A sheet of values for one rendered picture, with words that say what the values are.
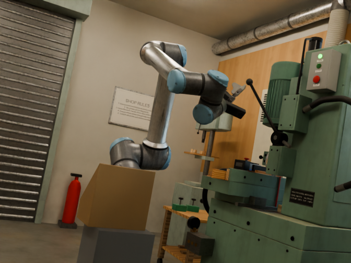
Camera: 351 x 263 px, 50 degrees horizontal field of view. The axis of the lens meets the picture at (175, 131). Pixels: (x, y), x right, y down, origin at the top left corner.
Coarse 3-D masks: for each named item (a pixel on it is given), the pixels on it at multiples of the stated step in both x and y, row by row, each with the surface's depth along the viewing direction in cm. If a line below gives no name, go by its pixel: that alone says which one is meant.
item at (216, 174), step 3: (213, 171) 164; (216, 171) 163; (219, 171) 164; (222, 171) 165; (225, 171) 166; (213, 174) 164; (216, 174) 163; (219, 174) 164; (222, 174) 165; (225, 174) 166; (213, 177) 163; (216, 177) 163; (219, 177) 164; (222, 177) 165; (225, 177) 166
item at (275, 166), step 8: (272, 152) 158; (280, 152) 154; (288, 152) 156; (272, 160) 157; (280, 160) 154; (288, 160) 156; (272, 168) 156; (280, 168) 154; (288, 168) 156; (288, 176) 156
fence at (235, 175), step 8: (232, 176) 164; (240, 176) 166; (248, 176) 168; (256, 176) 171; (264, 176) 173; (272, 176) 176; (256, 184) 171; (264, 184) 173; (272, 184) 176; (280, 184) 179
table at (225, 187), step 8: (208, 176) 176; (208, 184) 175; (216, 184) 170; (224, 184) 166; (232, 184) 164; (240, 184) 166; (248, 184) 168; (224, 192) 164; (232, 192) 164; (240, 192) 166; (248, 192) 168; (256, 192) 171; (264, 192) 173; (272, 192) 176; (280, 192) 179; (272, 200) 176; (280, 200) 179
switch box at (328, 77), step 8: (312, 56) 153; (328, 56) 147; (336, 56) 147; (312, 64) 152; (328, 64) 146; (336, 64) 147; (312, 72) 152; (320, 72) 148; (328, 72) 145; (336, 72) 147; (312, 80) 151; (320, 80) 147; (328, 80) 145; (336, 80) 147; (312, 88) 150; (320, 88) 147; (328, 88) 145
